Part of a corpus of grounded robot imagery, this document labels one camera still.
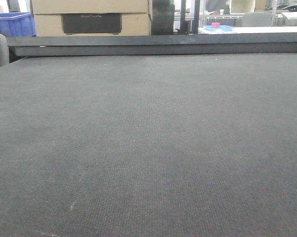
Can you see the black conveyor belt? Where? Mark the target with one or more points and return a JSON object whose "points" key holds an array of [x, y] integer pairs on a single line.
{"points": [[149, 146]]}

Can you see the lower cardboard box black print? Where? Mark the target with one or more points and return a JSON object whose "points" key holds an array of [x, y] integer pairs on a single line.
{"points": [[106, 24]]}

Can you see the upper cardboard box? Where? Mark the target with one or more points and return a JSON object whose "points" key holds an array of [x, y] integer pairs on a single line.
{"points": [[91, 6]]}

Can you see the red tape roll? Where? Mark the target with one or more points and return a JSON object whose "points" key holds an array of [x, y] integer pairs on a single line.
{"points": [[215, 25]]}

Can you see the white table background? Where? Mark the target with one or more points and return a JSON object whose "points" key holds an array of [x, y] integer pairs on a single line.
{"points": [[254, 30]]}

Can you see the blue tray on table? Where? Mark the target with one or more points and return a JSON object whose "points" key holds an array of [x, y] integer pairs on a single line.
{"points": [[222, 28]]}

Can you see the grey office chair background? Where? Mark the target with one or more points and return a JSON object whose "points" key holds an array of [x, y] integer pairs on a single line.
{"points": [[257, 19]]}

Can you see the blue plastic crate background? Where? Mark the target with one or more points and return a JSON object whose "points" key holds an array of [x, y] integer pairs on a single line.
{"points": [[17, 24]]}

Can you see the black vertical post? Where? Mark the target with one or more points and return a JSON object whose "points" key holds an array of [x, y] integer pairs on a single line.
{"points": [[196, 16]]}

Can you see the black conveyor side rail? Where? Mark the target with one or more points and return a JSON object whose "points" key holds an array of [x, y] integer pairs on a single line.
{"points": [[154, 45]]}

